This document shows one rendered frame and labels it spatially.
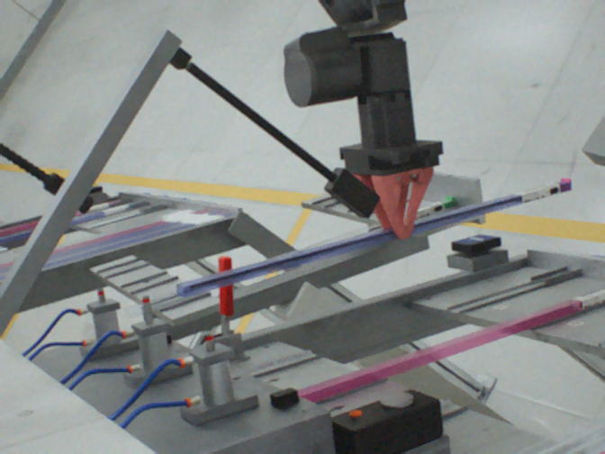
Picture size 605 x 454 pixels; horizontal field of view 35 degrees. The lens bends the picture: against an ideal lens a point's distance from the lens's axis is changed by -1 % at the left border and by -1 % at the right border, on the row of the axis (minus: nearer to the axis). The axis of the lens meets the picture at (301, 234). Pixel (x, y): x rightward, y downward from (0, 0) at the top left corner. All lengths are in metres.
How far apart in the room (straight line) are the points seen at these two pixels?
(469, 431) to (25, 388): 0.34
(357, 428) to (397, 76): 0.43
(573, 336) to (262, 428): 0.41
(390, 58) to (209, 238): 0.94
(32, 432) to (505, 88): 2.34
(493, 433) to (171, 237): 1.16
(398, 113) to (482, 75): 2.00
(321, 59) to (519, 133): 1.77
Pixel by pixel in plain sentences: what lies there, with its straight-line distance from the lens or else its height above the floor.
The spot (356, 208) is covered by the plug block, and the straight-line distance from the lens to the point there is 0.79.
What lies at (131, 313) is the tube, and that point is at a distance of 1.22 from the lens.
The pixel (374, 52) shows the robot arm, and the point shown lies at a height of 1.11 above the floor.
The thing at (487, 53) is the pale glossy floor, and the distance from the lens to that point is 3.04.
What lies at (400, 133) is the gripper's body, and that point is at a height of 1.05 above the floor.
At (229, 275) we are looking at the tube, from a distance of 0.92.
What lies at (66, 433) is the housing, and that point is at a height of 1.28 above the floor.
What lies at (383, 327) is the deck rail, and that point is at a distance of 1.13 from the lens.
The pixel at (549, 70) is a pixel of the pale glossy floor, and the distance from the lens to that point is 2.78.
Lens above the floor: 1.54
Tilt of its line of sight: 29 degrees down
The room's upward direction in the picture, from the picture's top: 54 degrees counter-clockwise
